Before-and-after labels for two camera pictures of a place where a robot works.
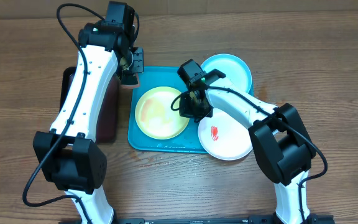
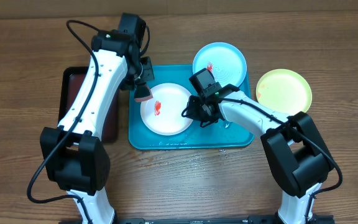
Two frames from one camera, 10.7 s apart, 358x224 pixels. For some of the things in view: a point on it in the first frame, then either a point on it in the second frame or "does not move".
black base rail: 312,219 does not move
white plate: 224,136 to 162,114
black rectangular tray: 107,122 does not move
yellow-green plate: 155,117 to 285,91
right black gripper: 191,111 does not move
